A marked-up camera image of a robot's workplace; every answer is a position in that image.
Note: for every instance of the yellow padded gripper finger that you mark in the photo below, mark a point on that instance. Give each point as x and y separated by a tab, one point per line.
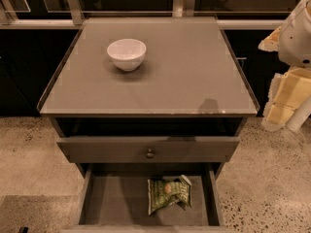
286	94
271	42

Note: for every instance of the white cylindrical post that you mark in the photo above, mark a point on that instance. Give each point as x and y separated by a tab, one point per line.
300	115

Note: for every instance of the open grey middle drawer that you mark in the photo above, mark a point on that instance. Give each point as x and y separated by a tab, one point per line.
115	200

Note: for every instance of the grey drawer cabinet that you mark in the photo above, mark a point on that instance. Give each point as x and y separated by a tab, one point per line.
189	84

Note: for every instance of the green jalapeno chip bag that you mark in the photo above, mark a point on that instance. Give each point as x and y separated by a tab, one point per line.
163	193

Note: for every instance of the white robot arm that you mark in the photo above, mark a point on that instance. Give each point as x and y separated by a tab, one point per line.
295	37

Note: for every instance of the grey top drawer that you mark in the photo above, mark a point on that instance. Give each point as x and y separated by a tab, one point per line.
85	149

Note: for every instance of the round metal drawer knob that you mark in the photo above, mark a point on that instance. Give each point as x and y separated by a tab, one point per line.
150	153

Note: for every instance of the metal railing frame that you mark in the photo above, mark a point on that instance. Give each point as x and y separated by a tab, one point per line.
71	14

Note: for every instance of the white ceramic bowl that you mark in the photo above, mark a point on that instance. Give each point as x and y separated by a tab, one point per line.
127	54

